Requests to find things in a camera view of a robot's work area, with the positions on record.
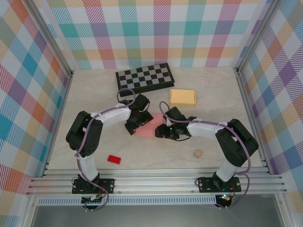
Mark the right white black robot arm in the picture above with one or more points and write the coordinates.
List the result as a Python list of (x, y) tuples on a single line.
[(203, 128)]

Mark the black grey folding chessboard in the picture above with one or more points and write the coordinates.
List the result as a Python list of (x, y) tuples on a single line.
[(144, 76)]

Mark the pink paper box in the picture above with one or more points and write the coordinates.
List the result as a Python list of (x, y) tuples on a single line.
[(148, 131)]

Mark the left small circuit board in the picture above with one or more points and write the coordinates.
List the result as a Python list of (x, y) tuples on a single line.
[(93, 199)]

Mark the aluminium frame post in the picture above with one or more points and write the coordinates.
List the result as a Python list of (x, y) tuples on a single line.
[(50, 42), (255, 40)]

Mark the right aluminium side rail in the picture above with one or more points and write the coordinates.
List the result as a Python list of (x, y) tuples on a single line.
[(245, 94)]

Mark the right aluminium frame post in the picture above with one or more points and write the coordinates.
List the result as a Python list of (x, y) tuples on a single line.
[(255, 40)]

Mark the yellow paper box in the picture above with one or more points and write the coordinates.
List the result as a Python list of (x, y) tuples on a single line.
[(182, 98)]

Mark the right small circuit board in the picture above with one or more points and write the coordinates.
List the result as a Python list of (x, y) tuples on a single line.
[(226, 198)]

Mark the small circuit board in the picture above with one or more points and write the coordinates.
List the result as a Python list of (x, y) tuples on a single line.
[(226, 198), (93, 199)]

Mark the left aluminium frame post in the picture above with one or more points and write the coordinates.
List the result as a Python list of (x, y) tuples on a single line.
[(50, 42)]

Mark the red toy brick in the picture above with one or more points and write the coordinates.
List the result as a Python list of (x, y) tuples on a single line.
[(114, 159)]

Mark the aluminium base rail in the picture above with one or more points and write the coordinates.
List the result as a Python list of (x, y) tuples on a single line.
[(154, 182)]

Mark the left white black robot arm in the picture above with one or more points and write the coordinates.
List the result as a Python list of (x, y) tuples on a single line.
[(113, 116)]

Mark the small wooden cube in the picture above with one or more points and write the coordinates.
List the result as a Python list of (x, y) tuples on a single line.
[(197, 154)]

